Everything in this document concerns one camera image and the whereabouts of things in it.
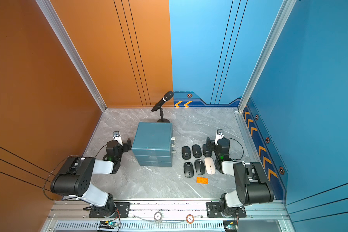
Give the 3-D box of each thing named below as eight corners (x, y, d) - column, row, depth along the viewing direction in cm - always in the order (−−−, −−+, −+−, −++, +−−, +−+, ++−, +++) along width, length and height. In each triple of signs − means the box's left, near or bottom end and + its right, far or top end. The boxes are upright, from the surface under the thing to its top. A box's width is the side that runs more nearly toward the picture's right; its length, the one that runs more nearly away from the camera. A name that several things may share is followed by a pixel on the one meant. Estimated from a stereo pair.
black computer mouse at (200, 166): (195, 174, 87) (195, 173, 85) (194, 161, 93) (194, 159, 90) (205, 174, 87) (205, 173, 85) (203, 161, 92) (204, 159, 90)
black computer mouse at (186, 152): (182, 159, 93) (182, 158, 91) (181, 147, 98) (181, 146, 97) (191, 159, 93) (191, 158, 91) (190, 147, 98) (190, 146, 97)
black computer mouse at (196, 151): (192, 157, 94) (193, 156, 92) (191, 146, 99) (192, 144, 97) (201, 157, 94) (202, 156, 92) (200, 146, 99) (200, 144, 97)
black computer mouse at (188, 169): (183, 178, 86) (183, 176, 84) (183, 163, 92) (183, 161, 90) (193, 178, 86) (194, 176, 84) (192, 163, 92) (193, 161, 90)
